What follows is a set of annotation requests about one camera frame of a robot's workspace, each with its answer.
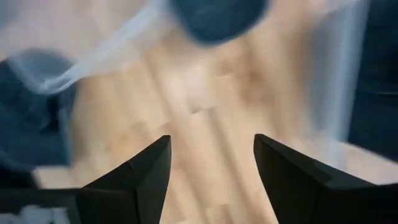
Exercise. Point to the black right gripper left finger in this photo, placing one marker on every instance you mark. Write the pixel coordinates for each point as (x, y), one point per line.
(140, 193)

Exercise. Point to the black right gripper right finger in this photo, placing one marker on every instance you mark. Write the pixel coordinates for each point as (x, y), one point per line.
(298, 193)

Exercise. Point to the dark beanie hat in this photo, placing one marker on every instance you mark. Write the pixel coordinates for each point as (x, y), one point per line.
(376, 77)
(217, 18)
(28, 124)

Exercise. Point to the small clear plastic bin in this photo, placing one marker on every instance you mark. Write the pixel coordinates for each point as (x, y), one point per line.
(335, 77)

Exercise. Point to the large clear plastic bin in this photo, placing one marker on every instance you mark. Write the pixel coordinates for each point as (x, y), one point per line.
(93, 62)

